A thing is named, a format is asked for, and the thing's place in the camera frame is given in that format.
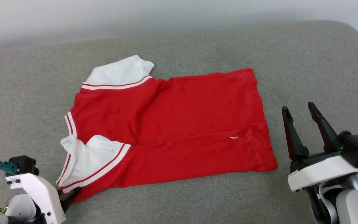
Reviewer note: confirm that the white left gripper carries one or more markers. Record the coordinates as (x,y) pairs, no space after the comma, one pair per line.
(39,193)

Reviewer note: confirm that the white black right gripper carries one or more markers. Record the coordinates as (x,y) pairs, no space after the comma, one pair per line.
(322,171)

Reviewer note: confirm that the red white polo shirt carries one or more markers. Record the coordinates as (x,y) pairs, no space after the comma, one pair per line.
(179,124)

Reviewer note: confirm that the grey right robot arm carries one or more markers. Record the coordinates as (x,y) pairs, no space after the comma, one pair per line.
(346,205)

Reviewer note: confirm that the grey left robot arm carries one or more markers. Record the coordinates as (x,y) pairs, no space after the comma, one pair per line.
(14,208)

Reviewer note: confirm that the grey fabric sofa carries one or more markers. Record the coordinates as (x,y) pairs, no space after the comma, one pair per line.
(197,40)

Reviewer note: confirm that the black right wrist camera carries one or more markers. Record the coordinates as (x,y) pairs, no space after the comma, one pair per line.
(357,146)

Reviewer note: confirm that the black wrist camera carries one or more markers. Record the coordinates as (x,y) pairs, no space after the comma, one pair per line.
(23,163)
(357,146)

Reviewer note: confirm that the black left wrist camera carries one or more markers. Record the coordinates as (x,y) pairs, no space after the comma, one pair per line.
(23,163)

